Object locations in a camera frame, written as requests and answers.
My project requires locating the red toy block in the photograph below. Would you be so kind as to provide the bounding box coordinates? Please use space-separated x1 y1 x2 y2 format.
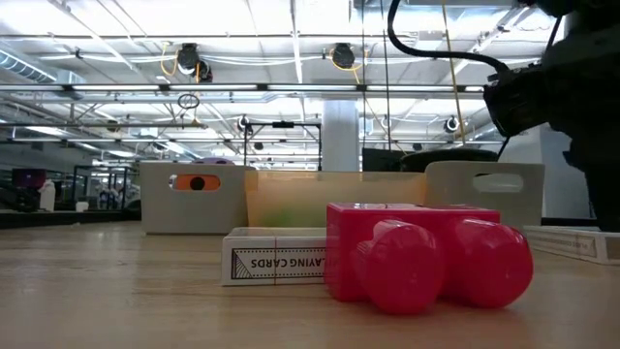
325 202 534 316

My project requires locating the black background box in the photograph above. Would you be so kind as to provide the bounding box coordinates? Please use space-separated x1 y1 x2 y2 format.
361 147 406 174

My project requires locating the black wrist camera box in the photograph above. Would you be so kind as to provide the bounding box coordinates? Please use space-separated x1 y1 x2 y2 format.
482 65 553 140

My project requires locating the orange translucent plastic bin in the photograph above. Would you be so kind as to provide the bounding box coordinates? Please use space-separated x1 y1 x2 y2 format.
243 170 427 229

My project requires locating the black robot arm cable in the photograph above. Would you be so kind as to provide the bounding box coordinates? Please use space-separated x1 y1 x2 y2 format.
386 0 511 74

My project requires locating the yellow cable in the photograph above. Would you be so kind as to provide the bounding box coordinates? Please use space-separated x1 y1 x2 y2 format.
439 0 468 146

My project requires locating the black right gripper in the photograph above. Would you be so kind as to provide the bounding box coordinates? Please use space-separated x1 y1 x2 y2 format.
541 26 620 233

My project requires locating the orange foam die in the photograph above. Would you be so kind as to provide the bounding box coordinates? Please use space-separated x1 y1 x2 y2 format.
169 174 222 192

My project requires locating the dark purple background box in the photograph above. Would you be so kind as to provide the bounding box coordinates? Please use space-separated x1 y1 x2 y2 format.
11 168 47 191

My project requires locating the grey ventilation duct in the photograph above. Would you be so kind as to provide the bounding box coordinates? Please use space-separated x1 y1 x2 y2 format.
0 48 74 87

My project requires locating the white building column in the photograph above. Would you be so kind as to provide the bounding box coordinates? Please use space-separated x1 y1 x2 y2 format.
322 100 360 174

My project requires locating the long ceiling light rail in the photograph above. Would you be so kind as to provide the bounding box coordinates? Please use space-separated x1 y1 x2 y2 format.
0 83 485 94

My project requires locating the grey plastic bin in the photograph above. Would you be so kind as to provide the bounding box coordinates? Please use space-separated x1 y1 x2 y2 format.
139 162 254 236
424 161 546 230

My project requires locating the white background bottle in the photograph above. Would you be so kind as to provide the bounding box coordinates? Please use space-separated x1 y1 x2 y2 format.
38 178 57 212

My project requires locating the black background shelf rack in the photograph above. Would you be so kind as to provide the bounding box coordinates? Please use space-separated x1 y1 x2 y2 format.
72 164 141 212

